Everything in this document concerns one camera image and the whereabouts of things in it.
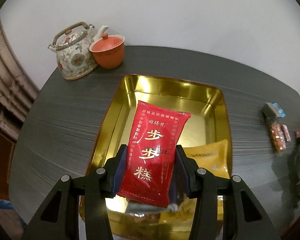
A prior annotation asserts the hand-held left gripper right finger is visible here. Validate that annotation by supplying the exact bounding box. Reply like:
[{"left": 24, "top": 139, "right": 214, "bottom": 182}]
[{"left": 175, "top": 144, "right": 275, "bottom": 240}]

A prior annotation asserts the floral ceramic teapot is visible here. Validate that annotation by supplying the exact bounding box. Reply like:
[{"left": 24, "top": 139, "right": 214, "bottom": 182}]
[{"left": 48, "top": 21, "right": 109, "bottom": 81}]

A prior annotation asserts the clear packet of orange snack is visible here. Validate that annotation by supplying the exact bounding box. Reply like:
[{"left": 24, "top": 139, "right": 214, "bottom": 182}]
[{"left": 266, "top": 119, "right": 287, "bottom": 152}]

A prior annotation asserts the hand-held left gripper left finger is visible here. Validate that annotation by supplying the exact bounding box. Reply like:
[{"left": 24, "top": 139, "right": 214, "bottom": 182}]
[{"left": 25, "top": 144, "right": 128, "bottom": 240}]

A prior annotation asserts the blue and clear candy packet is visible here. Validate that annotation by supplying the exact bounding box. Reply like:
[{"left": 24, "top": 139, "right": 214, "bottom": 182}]
[{"left": 271, "top": 102, "right": 286, "bottom": 118}]

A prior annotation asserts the dark wrapped candy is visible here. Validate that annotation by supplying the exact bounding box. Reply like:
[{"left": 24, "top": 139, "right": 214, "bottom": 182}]
[{"left": 262, "top": 102, "right": 278, "bottom": 120}]

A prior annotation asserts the light blue snack packet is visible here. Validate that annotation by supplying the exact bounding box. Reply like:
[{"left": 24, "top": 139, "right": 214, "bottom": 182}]
[{"left": 126, "top": 199, "right": 167, "bottom": 213}]

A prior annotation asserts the beige patterned curtain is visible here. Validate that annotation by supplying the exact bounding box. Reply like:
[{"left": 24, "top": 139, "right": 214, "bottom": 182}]
[{"left": 0, "top": 15, "right": 40, "bottom": 140}]

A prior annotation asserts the red snack packet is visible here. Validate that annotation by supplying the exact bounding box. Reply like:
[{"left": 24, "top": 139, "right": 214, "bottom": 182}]
[{"left": 117, "top": 100, "right": 192, "bottom": 208}]

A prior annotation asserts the yellow snack packet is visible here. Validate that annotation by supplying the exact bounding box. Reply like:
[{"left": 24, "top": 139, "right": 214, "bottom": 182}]
[{"left": 184, "top": 139, "right": 229, "bottom": 178}]

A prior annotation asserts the navy blue snack packet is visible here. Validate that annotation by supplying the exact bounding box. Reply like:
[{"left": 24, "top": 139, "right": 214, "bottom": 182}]
[{"left": 168, "top": 180, "right": 190, "bottom": 207}]

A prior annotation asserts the orange lidded teacup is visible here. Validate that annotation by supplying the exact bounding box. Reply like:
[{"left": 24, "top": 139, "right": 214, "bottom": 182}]
[{"left": 89, "top": 33, "right": 125, "bottom": 70}]

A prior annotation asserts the red tin box gold inside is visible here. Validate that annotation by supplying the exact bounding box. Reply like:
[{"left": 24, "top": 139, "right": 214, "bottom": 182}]
[{"left": 78, "top": 74, "right": 232, "bottom": 240}]

